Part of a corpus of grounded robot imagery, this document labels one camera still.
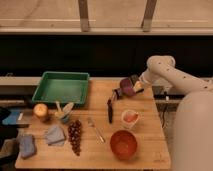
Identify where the bunch of red grapes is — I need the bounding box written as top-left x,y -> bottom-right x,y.
68,120 -> 82,156

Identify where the green plastic tray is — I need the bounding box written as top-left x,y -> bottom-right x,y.
32,71 -> 90,106

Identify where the grey folded cloth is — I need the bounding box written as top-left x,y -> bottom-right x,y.
44,125 -> 65,146

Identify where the purple bowl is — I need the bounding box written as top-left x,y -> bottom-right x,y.
120,77 -> 136,97

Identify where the metal fork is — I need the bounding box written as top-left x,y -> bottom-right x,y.
87,117 -> 105,143

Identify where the small dark purple object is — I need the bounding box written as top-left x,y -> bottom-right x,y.
113,88 -> 124,99

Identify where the blue box on shelf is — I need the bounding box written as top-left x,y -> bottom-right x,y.
2,108 -> 33,127

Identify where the red yellow apple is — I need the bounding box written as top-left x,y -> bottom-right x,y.
33,103 -> 48,120

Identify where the orange bowl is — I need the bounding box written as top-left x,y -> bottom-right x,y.
110,130 -> 137,160

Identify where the small cup with spoons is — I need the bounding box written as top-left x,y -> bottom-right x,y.
55,101 -> 74,124

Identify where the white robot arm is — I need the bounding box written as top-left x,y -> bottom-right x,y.
134,55 -> 213,171

